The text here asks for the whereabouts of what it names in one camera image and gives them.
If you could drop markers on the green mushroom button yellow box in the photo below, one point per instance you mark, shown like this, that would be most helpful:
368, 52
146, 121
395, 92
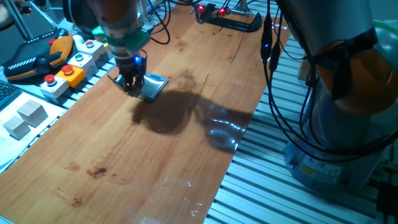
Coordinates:
106, 47

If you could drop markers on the small green button white box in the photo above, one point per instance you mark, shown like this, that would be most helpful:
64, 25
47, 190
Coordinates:
83, 62

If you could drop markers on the white paper sheet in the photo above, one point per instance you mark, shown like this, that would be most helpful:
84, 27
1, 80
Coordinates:
9, 149

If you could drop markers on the wooden board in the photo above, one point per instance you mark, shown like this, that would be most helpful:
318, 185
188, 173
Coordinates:
124, 149

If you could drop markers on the silver digital pocket scale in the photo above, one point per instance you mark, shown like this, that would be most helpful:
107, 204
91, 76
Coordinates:
154, 85

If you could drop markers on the green wrist mount plate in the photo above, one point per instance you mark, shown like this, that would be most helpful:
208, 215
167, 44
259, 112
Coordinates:
136, 40

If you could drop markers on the red button on yellow box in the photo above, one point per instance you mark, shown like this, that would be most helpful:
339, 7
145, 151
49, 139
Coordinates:
72, 76

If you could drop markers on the metal tripod leg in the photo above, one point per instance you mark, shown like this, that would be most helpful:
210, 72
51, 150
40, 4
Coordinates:
18, 21
46, 15

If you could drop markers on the metal post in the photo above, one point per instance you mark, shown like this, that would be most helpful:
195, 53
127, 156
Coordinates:
242, 5

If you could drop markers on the medium wooden cube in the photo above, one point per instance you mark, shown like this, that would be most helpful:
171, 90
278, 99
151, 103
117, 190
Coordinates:
17, 127

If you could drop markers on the black round spool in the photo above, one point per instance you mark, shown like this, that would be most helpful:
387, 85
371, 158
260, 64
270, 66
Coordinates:
77, 15

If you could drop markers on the red button on white box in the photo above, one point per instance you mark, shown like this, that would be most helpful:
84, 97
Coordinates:
93, 49
54, 87

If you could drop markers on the white rounded plastic piece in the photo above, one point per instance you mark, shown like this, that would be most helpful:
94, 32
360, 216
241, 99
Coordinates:
77, 40

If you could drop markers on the large wooden cube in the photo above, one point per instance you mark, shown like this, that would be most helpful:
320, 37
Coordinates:
32, 113

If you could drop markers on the black C-clamp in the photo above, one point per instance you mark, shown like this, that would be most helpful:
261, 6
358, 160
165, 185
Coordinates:
236, 23

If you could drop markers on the person hand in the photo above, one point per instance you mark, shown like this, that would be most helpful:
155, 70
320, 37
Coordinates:
7, 11

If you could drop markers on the black orange teach pendant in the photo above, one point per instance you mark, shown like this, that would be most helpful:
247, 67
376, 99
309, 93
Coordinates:
31, 59

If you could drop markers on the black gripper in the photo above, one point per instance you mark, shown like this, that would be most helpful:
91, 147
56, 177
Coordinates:
130, 67

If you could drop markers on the silver orange robot arm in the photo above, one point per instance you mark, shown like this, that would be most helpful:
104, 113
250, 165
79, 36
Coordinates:
348, 93

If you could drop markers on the black keyboard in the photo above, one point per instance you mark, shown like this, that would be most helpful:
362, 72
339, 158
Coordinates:
7, 93

